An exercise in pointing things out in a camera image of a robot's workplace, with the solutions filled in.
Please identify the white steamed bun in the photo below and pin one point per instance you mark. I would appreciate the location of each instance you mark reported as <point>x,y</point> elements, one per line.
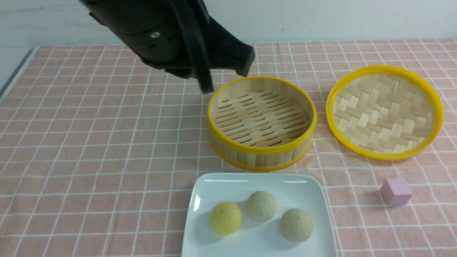
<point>296,225</point>
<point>261,206</point>

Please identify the yellow steamed bun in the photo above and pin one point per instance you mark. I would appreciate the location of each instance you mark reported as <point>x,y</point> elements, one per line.
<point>225,218</point>

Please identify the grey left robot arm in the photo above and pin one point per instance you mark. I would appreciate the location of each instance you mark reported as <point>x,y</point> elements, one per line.
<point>154,30</point>

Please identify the white square plate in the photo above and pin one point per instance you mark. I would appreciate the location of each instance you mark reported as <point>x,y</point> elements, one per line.
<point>257,239</point>

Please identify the bamboo steamer basket yellow rim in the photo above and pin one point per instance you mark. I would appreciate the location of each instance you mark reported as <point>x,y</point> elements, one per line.
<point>261,123</point>

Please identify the pink checkered tablecloth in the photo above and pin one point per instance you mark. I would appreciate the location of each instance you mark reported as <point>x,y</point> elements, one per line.
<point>99,153</point>

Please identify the woven bamboo steamer lid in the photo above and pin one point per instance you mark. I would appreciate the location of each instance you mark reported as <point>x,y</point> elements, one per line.
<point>384,112</point>

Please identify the pink cube block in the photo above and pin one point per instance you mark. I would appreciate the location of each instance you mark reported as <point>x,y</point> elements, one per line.
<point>395,192</point>

